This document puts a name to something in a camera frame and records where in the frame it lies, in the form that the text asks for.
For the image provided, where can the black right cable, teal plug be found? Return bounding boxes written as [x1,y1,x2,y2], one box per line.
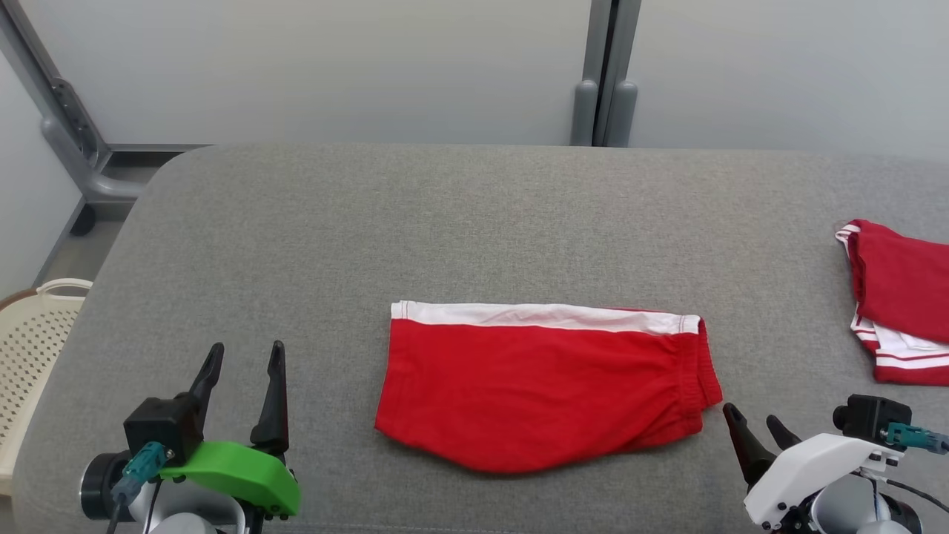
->
[853,423,949,514]

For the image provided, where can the cream plastic laundry basket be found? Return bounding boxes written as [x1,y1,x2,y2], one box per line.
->
[0,278,93,498]

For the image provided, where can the grey slotted corner partition post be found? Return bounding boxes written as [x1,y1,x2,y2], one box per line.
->
[0,0,145,238]

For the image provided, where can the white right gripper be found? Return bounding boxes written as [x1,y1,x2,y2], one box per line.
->
[722,403,902,530]

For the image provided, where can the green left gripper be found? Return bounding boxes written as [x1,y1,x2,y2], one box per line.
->
[158,340,302,518]

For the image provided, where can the red shorts with white stripe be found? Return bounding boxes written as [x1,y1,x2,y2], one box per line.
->
[374,300,724,475]

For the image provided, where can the red and white jersey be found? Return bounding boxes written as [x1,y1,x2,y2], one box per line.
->
[836,219,949,386]

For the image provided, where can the black cable, teal plug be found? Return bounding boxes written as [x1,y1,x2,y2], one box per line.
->
[853,423,949,514]
[106,441,170,534]

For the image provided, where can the black left cable, teal plug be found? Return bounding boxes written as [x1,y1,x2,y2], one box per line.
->
[106,441,170,534]

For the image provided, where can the grey fabric sofa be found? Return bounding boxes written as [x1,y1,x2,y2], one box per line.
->
[11,143,949,534]

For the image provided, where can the grey metal partition post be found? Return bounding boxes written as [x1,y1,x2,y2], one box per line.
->
[604,0,643,148]
[571,0,615,147]

